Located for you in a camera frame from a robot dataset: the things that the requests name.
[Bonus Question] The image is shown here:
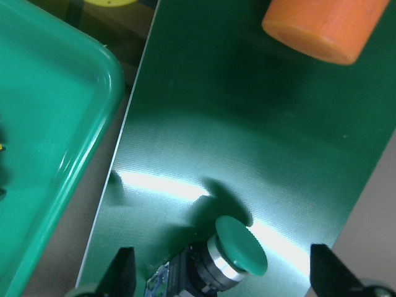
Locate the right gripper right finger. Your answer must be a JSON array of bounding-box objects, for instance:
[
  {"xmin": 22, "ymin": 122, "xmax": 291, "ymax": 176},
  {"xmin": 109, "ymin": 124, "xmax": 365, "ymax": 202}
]
[{"xmin": 309, "ymin": 244, "xmax": 395, "ymax": 296}]

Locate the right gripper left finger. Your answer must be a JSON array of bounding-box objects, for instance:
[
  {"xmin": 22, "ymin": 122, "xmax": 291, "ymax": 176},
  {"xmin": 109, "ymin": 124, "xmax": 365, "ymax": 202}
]
[{"xmin": 65, "ymin": 247, "xmax": 137, "ymax": 296}]

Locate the plain orange cylinder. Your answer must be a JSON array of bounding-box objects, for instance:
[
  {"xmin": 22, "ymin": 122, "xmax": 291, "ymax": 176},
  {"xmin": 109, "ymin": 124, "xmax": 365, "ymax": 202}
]
[{"xmin": 262, "ymin": 1, "xmax": 390, "ymax": 65}]

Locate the green conveyor belt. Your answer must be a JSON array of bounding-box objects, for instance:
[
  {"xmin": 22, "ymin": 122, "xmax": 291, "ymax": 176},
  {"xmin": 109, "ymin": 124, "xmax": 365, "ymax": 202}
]
[{"xmin": 77, "ymin": 1, "xmax": 395, "ymax": 296}]

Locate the green plastic tray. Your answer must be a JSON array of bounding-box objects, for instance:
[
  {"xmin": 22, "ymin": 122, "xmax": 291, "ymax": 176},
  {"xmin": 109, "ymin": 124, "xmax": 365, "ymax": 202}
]
[{"xmin": 1, "ymin": 1, "xmax": 124, "ymax": 296}]

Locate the yellow plastic tray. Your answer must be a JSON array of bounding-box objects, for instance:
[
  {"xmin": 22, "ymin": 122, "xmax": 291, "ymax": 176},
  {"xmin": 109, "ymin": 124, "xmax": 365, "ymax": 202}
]
[{"xmin": 85, "ymin": 0, "xmax": 137, "ymax": 7}]

